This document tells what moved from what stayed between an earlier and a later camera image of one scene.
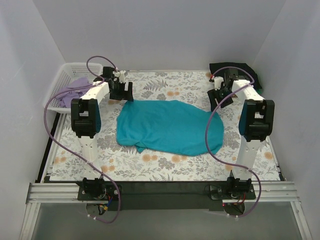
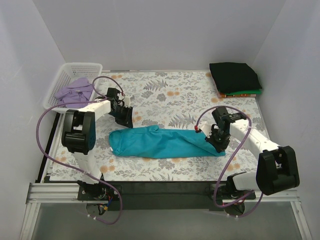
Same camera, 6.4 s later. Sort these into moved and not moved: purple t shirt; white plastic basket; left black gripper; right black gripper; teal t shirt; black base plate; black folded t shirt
Moved: left black gripper; right black gripper; teal t shirt
Not moved: black folded t shirt; purple t shirt; white plastic basket; black base plate
